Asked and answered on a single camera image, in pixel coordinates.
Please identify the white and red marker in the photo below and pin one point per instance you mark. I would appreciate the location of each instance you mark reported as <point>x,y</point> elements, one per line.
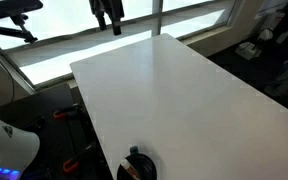
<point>129,169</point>

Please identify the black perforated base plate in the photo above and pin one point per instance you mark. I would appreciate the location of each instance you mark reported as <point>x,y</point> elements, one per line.
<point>50,136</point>

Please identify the white round object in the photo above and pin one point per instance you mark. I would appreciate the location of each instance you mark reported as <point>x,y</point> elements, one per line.
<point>266,34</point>

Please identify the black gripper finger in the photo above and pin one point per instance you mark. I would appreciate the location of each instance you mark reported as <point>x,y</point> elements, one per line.
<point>101,21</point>
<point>116,27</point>

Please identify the white box device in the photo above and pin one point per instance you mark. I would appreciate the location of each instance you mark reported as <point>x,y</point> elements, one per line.
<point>248,50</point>

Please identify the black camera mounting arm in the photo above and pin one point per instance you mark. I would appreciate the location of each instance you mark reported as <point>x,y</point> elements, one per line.
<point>15,31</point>

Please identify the dark teal mug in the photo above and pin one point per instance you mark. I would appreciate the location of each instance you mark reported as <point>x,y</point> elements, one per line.
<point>144,168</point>

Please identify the black camera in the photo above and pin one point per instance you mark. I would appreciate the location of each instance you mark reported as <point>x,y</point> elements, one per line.
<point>10,7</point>

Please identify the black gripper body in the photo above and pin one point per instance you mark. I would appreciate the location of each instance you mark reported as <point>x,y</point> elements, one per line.
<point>107,6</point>

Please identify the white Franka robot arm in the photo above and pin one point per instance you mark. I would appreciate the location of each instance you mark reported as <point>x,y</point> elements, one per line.
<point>4,146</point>

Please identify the grey window frame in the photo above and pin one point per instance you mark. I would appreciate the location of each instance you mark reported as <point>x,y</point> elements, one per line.
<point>155,16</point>

